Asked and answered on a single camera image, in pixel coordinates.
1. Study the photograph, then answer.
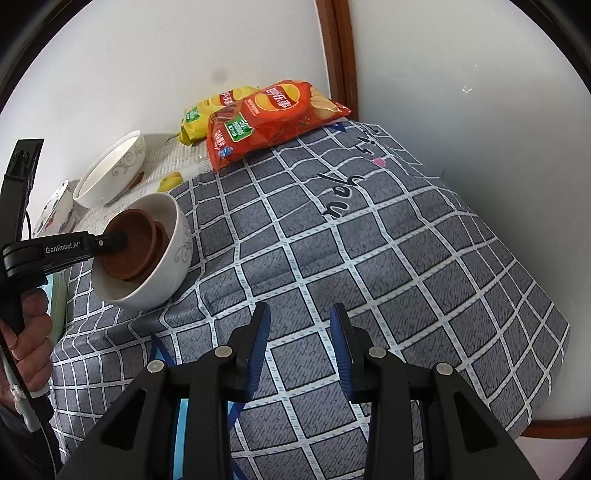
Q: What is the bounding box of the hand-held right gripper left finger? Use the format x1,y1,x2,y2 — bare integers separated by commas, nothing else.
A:
55,301,271,480

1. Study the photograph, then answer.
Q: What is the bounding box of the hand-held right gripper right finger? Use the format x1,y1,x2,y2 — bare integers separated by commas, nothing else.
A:
329,302,539,480

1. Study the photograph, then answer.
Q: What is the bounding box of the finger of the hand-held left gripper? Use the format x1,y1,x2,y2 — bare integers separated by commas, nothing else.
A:
90,232,129,254

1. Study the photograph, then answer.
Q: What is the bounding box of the small brown dish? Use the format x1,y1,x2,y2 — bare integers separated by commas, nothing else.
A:
100,209,162,281
129,222,171,283

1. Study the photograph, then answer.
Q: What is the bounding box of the teal plate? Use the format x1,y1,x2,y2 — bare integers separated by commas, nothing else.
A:
39,272,68,344

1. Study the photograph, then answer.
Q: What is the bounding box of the white bowl grey floral pattern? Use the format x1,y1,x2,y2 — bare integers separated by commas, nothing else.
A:
91,193,192,311
73,130,147,209

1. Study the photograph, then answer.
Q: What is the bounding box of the person's left hand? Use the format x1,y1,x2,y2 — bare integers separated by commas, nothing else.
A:
0,291,54,398

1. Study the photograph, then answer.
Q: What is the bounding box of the white bowl blue crane print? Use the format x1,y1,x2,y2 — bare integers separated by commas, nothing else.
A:
34,180,77,236

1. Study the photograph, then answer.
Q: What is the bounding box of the fruit print tablecloth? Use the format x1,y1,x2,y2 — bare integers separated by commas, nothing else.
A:
34,133,218,241

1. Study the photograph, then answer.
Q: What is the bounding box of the grey checked cloth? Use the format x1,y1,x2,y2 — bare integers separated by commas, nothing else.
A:
48,117,571,480

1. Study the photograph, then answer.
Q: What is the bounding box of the yellow chips bag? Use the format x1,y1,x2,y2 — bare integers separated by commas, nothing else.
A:
179,86,262,147

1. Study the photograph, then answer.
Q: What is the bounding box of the red chips bag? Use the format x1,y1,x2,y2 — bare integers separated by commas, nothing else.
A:
205,79,352,174

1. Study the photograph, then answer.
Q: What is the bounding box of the brown wooden baseboard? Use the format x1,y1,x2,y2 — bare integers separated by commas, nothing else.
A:
522,418,591,439

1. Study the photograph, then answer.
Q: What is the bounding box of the white cable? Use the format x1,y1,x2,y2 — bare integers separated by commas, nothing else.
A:
0,342,47,432

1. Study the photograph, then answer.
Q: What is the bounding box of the brown wooden door frame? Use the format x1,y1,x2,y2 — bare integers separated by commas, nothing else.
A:
315,0,362,121

